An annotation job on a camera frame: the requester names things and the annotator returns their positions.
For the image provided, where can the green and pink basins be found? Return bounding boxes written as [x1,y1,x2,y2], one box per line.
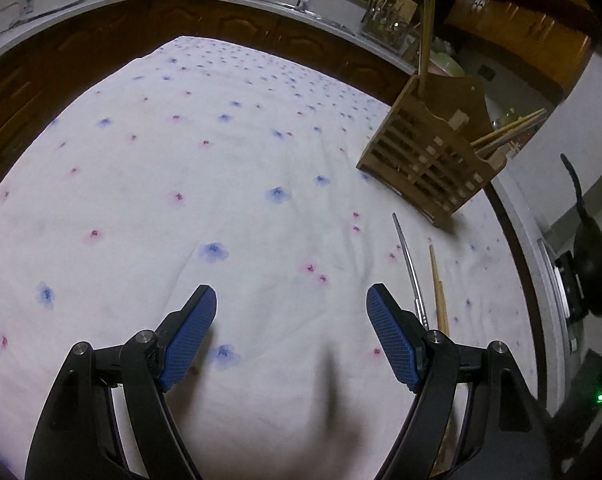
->
[428,51,466,77]

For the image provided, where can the wooden utensil holder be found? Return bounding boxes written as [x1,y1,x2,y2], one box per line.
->
[357,75,506,226]

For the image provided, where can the dish rack with utensils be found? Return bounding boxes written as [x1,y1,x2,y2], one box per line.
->
[361,0,418,53]

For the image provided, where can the steel kitchen sink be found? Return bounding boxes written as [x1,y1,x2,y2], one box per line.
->
[246,0,355,36]

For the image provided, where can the long silver metal chopstick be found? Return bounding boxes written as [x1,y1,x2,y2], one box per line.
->
[392,212,429,330]

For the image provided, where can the wooden cabinets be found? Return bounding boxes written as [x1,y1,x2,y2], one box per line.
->
[0,0,417,212]
[445,0,595,104]

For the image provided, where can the gas stove top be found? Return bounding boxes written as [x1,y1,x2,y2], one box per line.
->
[538,238,589,356]

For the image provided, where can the wooden upper cabinets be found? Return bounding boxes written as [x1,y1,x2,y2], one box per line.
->
[445,0,595,104]

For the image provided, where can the wooden lower cabinets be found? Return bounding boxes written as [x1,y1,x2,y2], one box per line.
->
[0,0,417,212]

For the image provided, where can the white floral tablecloth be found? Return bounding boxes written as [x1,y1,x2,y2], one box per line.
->
[0,37,538,479]

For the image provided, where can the wooden chopstick long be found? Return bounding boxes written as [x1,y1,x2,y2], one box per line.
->
[429,244,449,474]

